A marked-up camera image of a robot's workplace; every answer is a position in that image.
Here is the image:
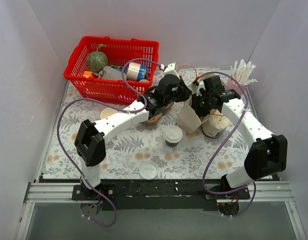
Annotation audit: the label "red plastic shopping basket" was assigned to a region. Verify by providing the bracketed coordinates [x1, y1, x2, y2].
[63, 36, 160, 105]

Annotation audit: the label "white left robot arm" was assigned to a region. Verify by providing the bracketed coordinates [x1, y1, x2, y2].
[74, 74, 192, 200]

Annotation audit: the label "orange small carton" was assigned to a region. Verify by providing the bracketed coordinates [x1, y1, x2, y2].
[82, 70, 93, 78]

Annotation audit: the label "pink straw holder cup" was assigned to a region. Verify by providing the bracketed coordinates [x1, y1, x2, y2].
[226, 77, 241, 92]

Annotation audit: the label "green round melon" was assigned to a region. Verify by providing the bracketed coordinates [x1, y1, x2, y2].
[86, 43, 109, 72]

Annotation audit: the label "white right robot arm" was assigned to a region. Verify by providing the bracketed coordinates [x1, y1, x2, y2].
[192, 75, 288, 199]

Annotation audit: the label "blue white can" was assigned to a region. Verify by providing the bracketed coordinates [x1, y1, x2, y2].
[126, 62, 149, 82]

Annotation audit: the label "brown pulp cup carrier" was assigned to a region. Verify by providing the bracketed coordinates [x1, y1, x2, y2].
[146, 102, 174, 125]

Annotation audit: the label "grey pouch package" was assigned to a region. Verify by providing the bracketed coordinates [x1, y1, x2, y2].
[96, 65, 126, 81]

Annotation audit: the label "white plastic coffee lid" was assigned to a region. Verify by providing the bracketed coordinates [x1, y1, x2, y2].
[139, 161, 159, 180]

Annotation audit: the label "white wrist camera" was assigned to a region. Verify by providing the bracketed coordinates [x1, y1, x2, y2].
[159, 62, 179, 77]
[194, 80, 206, 96]

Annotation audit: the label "floral patterned table mat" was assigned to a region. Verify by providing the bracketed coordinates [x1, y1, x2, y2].
[41, 84, 249, 181]

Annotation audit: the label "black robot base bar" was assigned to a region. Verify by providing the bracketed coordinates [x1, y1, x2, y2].
[71, 179, 236, 211]

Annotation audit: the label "dark paper coffee cup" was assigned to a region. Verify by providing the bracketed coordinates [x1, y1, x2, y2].
[165, 140, 179, 148]

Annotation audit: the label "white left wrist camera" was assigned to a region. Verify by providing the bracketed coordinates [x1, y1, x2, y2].
[159, 62, 179, 77]

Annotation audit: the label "white wrapped straws bundle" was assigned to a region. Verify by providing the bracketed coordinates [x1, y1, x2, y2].
[230, 59, 258, 86]

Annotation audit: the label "empty dark paper cup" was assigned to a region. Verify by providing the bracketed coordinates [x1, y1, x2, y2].
[100, 107, 118, 120]

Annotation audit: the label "kraft paper bag orange handles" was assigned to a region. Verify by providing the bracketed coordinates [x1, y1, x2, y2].
[177, 63, 202, 134]

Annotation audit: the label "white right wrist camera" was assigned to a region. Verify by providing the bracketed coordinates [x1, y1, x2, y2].
[194, 80, 206, 96]

